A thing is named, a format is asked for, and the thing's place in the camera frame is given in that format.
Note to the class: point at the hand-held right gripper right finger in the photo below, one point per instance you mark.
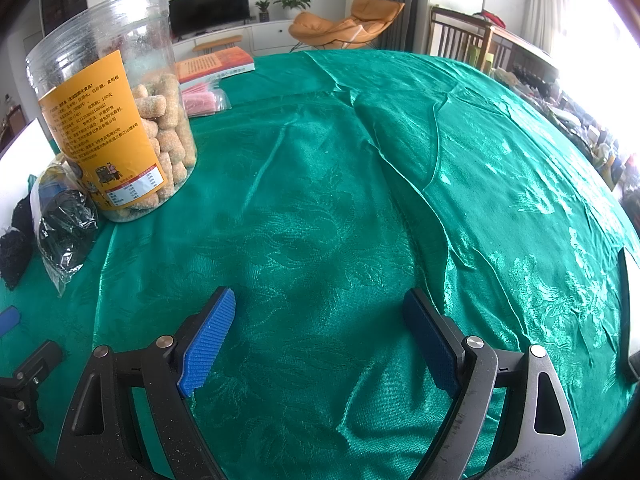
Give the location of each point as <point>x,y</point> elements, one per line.
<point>432,347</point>

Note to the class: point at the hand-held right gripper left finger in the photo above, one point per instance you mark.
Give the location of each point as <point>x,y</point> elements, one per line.
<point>205,345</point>

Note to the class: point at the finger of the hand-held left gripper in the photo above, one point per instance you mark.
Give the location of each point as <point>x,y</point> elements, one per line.
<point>35,365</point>
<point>9,322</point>

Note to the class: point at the yellow tissue pack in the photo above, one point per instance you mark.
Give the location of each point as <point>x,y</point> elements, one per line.
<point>55,172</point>

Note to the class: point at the white cardboard box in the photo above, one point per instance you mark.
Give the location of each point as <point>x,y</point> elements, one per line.
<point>25,160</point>

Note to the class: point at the black yarn bundle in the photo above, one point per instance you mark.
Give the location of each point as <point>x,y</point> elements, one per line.
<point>15,255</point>

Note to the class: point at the clear bag of black items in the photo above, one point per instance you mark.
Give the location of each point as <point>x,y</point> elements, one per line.
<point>65,235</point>

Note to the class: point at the green satin tablecloth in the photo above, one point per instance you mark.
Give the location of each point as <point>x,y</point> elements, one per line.
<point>350,200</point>

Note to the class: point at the smartphone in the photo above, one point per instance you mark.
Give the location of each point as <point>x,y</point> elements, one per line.
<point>630,320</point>

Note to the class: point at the clear plastic snack jar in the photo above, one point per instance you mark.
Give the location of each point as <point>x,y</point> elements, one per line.
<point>110,125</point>

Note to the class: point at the clear bag of pink packets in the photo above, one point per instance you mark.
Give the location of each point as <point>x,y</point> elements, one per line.
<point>202,101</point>

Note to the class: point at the pile of assorted clutter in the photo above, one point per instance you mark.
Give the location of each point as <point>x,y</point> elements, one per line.
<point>565,115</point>

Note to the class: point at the orange book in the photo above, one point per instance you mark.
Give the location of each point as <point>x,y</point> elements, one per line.
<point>215,64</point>

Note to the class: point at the yellow-green cushion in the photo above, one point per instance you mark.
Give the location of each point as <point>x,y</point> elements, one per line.
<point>481,56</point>

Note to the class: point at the white television cabinet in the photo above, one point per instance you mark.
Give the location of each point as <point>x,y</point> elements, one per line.
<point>270,35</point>

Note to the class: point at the red cloth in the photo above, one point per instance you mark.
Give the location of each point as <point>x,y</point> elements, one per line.
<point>494,19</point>

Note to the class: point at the orange lounge chair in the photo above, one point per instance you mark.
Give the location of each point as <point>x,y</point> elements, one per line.
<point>340,25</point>

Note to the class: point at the black television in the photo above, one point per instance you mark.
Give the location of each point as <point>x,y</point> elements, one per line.
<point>209,7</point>

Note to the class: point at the small potted plant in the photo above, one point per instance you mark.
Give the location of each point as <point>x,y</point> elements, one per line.
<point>263,12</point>

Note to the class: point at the grey curtain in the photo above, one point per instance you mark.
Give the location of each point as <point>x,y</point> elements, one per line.
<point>402,5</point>

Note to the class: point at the large potted plant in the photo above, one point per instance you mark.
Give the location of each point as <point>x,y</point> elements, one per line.
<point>295,2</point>

